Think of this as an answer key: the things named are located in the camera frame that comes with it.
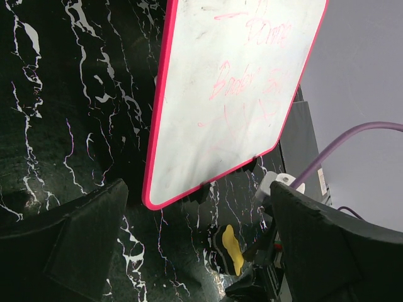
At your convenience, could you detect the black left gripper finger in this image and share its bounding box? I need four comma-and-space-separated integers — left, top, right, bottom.
1, 179, 128, 301

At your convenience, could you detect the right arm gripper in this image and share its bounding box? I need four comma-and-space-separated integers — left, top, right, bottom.
225, 197, 402, 301

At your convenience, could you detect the yellow black eraser sponge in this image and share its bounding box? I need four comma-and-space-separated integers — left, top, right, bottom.
207, 225, 244, 277

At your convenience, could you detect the pink framed whiteboard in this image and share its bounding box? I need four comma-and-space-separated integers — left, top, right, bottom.
142, 1, 328, 210

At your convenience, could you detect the black slab with label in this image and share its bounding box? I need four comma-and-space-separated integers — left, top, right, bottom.
280, 87, 332, 206

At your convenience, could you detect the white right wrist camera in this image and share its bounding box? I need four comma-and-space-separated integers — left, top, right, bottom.
254, 171, 307, 204

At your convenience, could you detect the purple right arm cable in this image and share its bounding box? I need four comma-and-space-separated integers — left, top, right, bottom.
289, 121, 403, 220

